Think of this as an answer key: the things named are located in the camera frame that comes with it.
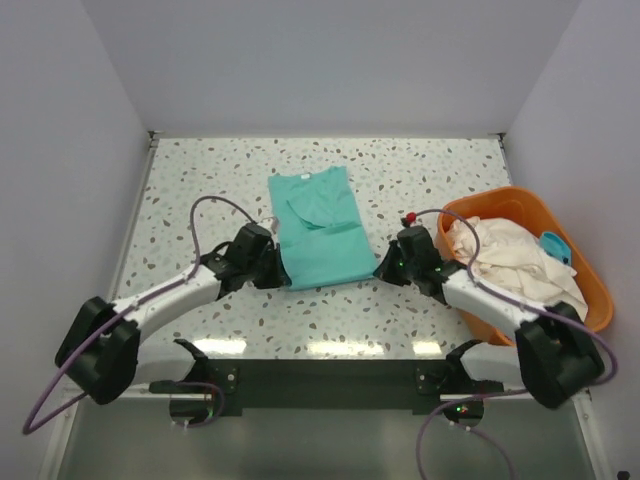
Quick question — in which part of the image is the teal t-shirt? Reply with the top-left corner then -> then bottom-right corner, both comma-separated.
268,166 -> 377,291

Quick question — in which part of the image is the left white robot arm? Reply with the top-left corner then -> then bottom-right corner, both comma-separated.
55,223 -> 290,405

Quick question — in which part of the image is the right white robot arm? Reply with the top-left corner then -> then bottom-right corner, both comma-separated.
374,226 -> 605,409

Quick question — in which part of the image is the cream white garment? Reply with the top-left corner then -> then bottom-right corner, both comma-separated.
447,216 -> 588,320

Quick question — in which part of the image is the orange plastic laundry basket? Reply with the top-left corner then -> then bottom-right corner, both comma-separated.
435,186 -> 614,349

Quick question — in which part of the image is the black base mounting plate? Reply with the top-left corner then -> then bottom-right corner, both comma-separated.
150,359 -> 503,420

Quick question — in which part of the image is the light blue garment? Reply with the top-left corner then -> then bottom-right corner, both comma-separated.
539,231 -> 572,266

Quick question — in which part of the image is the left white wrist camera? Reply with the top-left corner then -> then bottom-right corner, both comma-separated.
258,216 -> 279,235

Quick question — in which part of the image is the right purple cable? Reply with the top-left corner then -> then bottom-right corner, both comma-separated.
415,208 -> 619,480

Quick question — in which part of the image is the purple cable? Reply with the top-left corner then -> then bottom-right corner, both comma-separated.
22,195 -> 261,436
415,208 -> 619,480

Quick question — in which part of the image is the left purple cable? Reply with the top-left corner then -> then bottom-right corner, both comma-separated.
22,195 -> 261,436

